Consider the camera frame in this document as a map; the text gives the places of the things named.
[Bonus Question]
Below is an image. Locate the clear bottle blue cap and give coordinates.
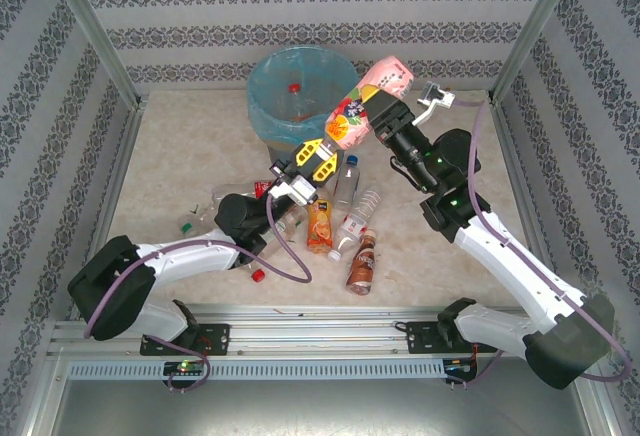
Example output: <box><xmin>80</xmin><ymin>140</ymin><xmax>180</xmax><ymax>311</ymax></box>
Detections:
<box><xmin>333</xmin><ymin>154</ymin><xmax>362</xmax><ymax>207</ymax></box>

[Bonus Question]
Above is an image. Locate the pink drink bottle red cap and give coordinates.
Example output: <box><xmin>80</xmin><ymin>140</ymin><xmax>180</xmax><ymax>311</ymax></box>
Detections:
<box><xmin>324</xmin><ymin>54</ymin><xmax>415</xmax><ymax>151</ymax></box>

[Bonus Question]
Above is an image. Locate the long clear cola bottle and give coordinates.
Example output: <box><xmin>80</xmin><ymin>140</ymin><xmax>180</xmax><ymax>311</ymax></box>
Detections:
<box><xmin>212</xmin><ymin>179</ymin><xmax>275</xmax><ymax>202</ymax></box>

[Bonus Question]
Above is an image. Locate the clear bottle green white label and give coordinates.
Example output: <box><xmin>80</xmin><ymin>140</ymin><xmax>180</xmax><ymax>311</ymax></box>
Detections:
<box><xmin>259</xmin><ymin>203</ymin><xmax>309</xmax><ymax>260</ymax></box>

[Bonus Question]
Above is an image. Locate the water bottle white cap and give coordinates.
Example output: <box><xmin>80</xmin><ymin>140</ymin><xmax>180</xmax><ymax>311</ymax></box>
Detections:
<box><xmin>327</xmin><ymin>188</ymin><xmax>384</xmax><ymax>262</ymax></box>

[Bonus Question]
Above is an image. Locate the orange juice bottle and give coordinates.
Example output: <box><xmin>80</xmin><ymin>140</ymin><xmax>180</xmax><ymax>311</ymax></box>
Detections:
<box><xmin>305</xmin><ymin>198</ymin><xmax>335</xmax><ymax>255</ymax></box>

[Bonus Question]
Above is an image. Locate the cola bottle red label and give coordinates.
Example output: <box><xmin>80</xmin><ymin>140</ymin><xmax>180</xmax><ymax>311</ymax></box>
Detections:
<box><xmin>282</xmin><ymin>82</ymin><xmax>314</xmax><ymax>122</ymax></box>

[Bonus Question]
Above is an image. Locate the brown coffee drink bottle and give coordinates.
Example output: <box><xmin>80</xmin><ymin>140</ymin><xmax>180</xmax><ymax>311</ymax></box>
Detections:
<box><xmin>345</xmin><ymin>228</ymin><xmax>379</xmax><ymax>296</ymax></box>

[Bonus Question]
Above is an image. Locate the blue plastic bin liner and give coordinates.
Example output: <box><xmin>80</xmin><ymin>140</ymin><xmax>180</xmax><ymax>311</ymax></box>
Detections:
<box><xmin>246</xmin><ymin>45</ymin><xmax>360</xmax><ymax>142</ymax></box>

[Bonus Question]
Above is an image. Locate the short cola bottle red cap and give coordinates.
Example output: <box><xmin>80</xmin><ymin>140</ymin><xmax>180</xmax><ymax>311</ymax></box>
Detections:
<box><xmin>234</xmin><ymin>255</ymin><xmax>267</xmax><ymax>283</ymax></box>

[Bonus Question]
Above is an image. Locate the left small circuit board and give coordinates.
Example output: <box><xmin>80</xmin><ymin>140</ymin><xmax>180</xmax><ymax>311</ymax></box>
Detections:
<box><xmin>163</xmin><ymin>360</ymin><xmax>205</xmax><ymax>376</ymax></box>

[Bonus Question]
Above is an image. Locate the grey metal front panel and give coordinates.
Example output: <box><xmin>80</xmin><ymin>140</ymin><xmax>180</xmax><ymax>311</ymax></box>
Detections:
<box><xmin>29</xmin><ymin>348</ymin><xmax>619</xmax><ymax>436</ymax></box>

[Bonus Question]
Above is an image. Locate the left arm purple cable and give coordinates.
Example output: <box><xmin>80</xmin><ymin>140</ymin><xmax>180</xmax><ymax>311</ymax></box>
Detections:
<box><xmin>83</xmin><ymin>195</ymin><xmax>314</xmax><ymax>393</ymax></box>

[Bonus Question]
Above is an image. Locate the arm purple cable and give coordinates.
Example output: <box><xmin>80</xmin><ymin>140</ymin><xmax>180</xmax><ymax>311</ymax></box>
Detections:
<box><xmin>447</xmin><ymin>95</ymin><xmax>632</xmax><ymax>387</ymax></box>
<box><xmin>83</xmin><ymin>195</ymin><xmax>314</xmax><ymax>393</ymax></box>

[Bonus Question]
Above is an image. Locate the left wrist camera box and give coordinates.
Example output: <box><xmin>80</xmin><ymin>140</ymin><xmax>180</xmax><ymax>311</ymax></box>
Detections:
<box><xmin>285</xmin><ymin>175</ymin><xmax>320</xmax><ymax>207</ymax></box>

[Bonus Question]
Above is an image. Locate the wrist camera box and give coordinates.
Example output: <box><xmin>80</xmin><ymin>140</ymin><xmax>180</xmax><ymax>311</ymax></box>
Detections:
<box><xmin>415</xmin><ymin>81</ymin><xmax>459</xmax><ymax>126</ymax></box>
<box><xmin>285</xmin><ymin>175</ymin><xmax>320</xmax><ymax>207</ymax></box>

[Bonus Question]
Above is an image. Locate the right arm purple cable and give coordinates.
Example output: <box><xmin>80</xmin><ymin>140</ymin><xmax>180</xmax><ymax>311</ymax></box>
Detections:
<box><xmin>447</xmin><ymin>95</ymin><xmax>632</xmax><ymax>387</ymax></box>

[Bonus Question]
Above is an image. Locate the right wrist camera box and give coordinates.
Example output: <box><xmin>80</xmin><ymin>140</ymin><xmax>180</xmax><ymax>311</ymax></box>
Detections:
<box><xmin>415</xmin><ymin>81</ymin><xmax>459</xmax><ymax>126</ymax></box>

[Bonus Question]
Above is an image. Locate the right aluminium side rail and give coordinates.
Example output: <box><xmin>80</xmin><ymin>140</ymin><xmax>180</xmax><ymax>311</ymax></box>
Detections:
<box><xmin>489</xmin><ymin>98</ymin><xmax>570</xmax><ymax>316</ymax></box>

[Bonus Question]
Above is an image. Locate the aluminium side rail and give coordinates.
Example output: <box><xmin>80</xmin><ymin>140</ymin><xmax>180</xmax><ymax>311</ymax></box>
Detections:
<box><xmin>489</xmin><ymin>98</ymin><xmax>570</xmax><ymax>316</ymax></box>
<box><xmin>67</xmin><ymin>98</ymin><xmax>149</xmax><ymax>321</ymax></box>

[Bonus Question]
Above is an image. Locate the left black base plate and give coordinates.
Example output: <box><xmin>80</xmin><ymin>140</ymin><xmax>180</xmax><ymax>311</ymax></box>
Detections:
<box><xmin>139</xmin><ymin>323</ymin><xmax>231</xmax><ymax>357</ymax></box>

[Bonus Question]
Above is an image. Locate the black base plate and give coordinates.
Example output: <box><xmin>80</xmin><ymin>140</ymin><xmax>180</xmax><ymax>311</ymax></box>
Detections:
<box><xmin>405</xmin><ymin>320</ymin><xmax>499</xmax><ymax>356</ymax></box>
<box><xmin>139</xmin><ymin>323</ymin><xmax>231</xmax><ymax>357</ymax></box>

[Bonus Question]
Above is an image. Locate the left aluminium side rail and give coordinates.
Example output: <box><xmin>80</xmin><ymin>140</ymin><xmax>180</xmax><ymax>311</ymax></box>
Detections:
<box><xmin>67</xmin><ymin>98</ymin><xmax>149</xmax><ymax>321</ymax></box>

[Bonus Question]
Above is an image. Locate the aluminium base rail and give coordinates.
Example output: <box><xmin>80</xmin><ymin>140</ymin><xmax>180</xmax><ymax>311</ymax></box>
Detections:
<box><xmin>47</xmin><ymin>303</ymin><xmax>586</xmax><ymax>357</ymax></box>

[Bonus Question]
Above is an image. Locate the right aluminium frame post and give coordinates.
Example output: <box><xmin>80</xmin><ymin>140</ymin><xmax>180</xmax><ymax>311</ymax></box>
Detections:
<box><xmin>492</xmin><ymin>0</ymin><xmax>584</xmax><ymax>103</ymax></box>

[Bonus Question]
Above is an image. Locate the aluminium frame post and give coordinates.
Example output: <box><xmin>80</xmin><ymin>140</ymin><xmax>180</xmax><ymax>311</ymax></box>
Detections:
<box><xmin>492</xmin><ymin>0</ymin><xmax>584</xmax><ymax>103</ymax></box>
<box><xmin>42</xmin><ymin>0</ymin><xmax>144</xmax><ymax>107</ymax></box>

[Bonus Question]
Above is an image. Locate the slotted grey cable tray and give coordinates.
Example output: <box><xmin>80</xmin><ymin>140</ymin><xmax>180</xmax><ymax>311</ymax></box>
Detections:
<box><xmin>67</xmin><ymin>359</ymin><xmax>446</xmax><ymax>381</ymax></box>

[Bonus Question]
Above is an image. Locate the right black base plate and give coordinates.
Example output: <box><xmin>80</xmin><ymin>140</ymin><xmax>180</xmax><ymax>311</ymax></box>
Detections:
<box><xmin>405</xmin><ymin>320</ymin><xmax>499</xmax><ymax>356</ymax></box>

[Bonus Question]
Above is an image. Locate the left aluminium frame post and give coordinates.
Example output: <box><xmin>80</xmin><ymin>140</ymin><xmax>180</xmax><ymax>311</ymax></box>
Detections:
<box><xmin>42</xmin><ymin>0</ymin><xmax>144</xmax><ymax>107</ymax></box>

